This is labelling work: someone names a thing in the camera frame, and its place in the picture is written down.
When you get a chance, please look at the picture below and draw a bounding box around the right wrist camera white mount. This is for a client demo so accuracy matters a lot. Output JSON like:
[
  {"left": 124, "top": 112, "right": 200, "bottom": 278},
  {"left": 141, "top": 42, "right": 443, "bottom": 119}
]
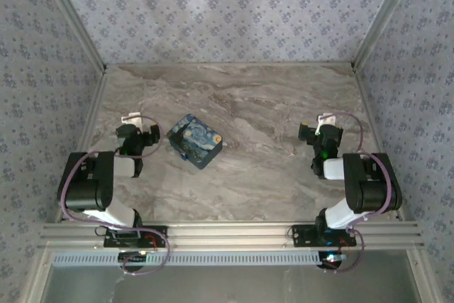
[{"left": 316, "top": 112, "right": 337, "bottom": 127}]

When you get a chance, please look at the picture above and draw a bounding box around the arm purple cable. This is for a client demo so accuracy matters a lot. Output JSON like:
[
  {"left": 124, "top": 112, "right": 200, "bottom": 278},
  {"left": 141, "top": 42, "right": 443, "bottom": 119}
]
[
  {"left": 58, "top": 114, "right": 172, "bottom": 276},
  {"left": 321, "top": 111, "right": 400, "bottom": 274}
]

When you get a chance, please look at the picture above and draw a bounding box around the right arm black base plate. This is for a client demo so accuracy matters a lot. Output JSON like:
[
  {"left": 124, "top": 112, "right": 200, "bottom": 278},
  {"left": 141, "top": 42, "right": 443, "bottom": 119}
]
[{"left": 291, "top": 224, "right": 357, "bottom": 248}]

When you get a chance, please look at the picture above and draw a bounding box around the grey metal panel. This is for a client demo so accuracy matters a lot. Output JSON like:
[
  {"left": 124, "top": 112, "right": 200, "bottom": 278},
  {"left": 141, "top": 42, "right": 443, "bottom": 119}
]
[{"left": 30, "top": 248, "right": 425, "bottom": 303}]

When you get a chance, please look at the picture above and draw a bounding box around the grey slotted cable duct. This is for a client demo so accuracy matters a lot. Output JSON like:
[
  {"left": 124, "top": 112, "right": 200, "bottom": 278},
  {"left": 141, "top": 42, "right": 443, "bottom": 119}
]
[{"left": 52, "top": 250, "right": 320, "bottom": 268}]

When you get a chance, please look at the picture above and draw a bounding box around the aluminium mounting rail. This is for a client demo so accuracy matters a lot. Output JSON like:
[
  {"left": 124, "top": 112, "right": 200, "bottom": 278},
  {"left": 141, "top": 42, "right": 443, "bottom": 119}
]
[{"left": 39, "top": 221, "right": 425, "bottom": 250}]

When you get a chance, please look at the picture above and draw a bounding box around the aluminium corner post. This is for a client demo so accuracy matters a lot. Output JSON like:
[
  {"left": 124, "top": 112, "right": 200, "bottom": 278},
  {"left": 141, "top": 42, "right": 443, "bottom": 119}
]
[
  {"left": 35, "top": 0, "right": 108, "bottom": 72},
  {"left": 353, "top": 0, "right": 423, "bottom": 70}
]

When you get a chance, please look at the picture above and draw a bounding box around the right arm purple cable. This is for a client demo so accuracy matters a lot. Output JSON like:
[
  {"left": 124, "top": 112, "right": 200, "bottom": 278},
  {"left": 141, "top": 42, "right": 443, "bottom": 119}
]
[{"left": 321, "top": 111, "right": 400, "bottom": 274}]

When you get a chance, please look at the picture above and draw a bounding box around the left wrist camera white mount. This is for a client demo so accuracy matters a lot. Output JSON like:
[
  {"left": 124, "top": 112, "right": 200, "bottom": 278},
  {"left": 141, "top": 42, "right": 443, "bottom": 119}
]
[{"left": 119, "top": 112, "right": 143, "bottom": 128}]

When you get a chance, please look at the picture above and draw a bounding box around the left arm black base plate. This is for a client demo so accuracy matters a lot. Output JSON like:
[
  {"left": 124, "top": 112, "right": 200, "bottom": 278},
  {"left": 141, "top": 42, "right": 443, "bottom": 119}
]
[{"left": 104, "top": 226, "right": 168, "bottom": 248}]

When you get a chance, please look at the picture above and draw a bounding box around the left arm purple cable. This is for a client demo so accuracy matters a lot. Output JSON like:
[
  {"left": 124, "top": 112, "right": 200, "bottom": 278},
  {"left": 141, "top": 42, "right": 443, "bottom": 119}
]
[{"left": 58, "top": 114, "right": 172, "bottom": 276}]

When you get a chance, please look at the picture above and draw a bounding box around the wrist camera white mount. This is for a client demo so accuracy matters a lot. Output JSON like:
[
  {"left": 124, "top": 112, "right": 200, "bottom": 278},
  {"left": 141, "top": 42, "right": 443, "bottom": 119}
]
[
  {"left": 316, "top": 112, "right": 337, "bottom": 127},
  {"left": 119, "top": 112, "right": 143, "bottom": 128}
]

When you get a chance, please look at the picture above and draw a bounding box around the aluminium table edge rail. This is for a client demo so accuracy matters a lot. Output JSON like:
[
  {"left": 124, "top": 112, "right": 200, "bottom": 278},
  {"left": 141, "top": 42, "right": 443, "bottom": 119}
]
[
  {"left": 55, "top": 70, "right": 108, "bottom": 223},
  {"left": 354, "top": 68, "right": 406, "bottom": 221}
]

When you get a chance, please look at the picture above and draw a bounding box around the starry night print box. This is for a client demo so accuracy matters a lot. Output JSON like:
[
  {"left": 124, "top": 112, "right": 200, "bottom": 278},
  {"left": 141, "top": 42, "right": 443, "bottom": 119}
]
[{"left": 166, "top": 113, "right": 223, "bottom": 171}]

